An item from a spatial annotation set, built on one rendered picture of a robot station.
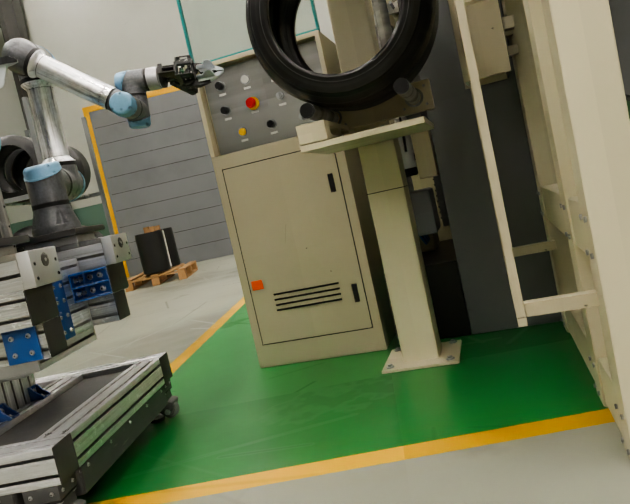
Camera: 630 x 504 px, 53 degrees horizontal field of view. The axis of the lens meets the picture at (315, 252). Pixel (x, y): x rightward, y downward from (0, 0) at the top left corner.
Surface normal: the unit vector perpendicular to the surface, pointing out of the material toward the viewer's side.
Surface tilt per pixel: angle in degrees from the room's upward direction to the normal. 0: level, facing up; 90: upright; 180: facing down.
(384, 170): 90
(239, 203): 90
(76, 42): 90
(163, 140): 90
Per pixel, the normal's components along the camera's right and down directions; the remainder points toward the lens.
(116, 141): -0.07, 0.10
